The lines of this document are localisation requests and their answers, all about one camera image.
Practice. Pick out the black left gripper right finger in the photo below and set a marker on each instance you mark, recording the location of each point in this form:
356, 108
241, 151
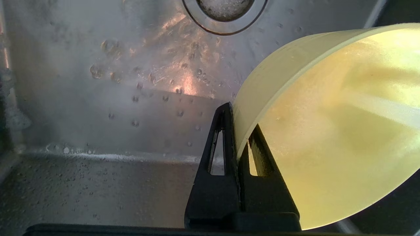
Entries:
267, 200

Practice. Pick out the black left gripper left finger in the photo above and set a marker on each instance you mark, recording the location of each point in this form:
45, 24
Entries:
213, 203

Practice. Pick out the yellow plastic bowl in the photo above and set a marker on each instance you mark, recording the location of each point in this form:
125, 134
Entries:
328, 131

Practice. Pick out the stainless steel sink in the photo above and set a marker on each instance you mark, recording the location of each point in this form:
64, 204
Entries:
98, 98

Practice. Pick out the round metal sink drain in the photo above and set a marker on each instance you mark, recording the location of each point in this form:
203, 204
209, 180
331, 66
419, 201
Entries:
226, 16

